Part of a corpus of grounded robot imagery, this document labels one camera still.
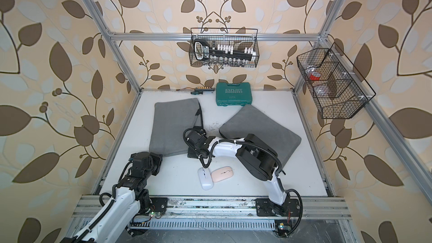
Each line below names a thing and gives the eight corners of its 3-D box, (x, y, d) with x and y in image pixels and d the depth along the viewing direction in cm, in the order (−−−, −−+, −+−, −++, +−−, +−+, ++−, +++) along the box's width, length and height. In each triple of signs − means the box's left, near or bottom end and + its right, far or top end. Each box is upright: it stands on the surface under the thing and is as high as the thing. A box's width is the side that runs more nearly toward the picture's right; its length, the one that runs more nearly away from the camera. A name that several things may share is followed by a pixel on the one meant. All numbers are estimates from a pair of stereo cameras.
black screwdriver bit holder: (194, 91, 123) (194, 89, 121) (195, 89, 124) (194, 86, 123) (214, 91, 123) (214, 89, 121) (214, 89, 124) (214, 86, 123)
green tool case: (215, 106, 113) (215, 102, 109) (216, 87, 125) (216, 82, 122) (251, 106, 113) (252, 102, 109) (248, 87, 125) (249, 82, 122)
